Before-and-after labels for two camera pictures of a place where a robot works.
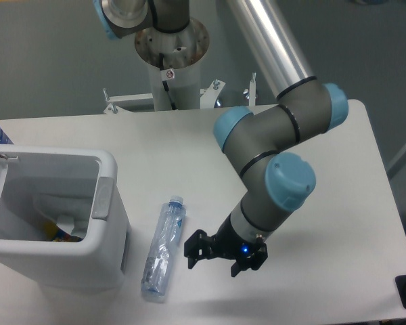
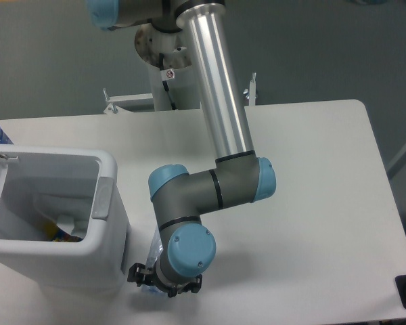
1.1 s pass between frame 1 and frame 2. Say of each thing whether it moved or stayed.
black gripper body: moved
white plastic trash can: stayed
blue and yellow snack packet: stayed
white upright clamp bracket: stayed
